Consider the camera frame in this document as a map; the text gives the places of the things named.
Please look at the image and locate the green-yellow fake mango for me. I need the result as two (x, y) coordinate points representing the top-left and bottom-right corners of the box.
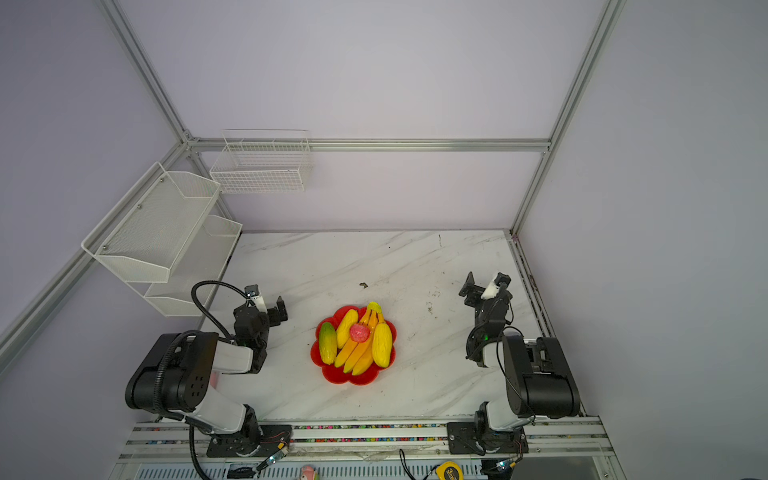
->
(318, 322), (338, 365)

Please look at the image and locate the red flower-shaped fruit bowl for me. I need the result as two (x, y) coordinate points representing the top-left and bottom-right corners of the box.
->
(310, 302), (397, 386)

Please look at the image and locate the red fake apple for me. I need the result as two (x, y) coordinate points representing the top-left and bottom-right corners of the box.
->
(349, 323), (371, 343)

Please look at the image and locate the yellow fake banana bunch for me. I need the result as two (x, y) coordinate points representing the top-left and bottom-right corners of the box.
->
(333, 302), (383, 377)

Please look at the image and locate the yellow fake lemon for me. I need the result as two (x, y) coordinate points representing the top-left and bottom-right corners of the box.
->
(372, 321), (394, 369)
(336, 308), (359, 350)

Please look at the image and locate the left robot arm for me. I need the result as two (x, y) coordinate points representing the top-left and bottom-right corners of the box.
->
(125, 280), (292, 458)

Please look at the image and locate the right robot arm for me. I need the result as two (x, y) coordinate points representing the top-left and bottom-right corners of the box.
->
(447, 272), (581, 456)

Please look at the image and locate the white mesh two-tier shelf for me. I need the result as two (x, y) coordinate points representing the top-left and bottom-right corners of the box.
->
(81, 163), (242, 317)

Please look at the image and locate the yellow tape measure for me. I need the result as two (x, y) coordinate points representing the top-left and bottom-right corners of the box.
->
(435, 461), (464, 480)

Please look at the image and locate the aluminium front rail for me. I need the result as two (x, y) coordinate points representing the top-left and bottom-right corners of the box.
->
(118, 417), (616, 463)

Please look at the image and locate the white wire basket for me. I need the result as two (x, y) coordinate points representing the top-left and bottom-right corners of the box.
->
(210, 129), (314, 194)

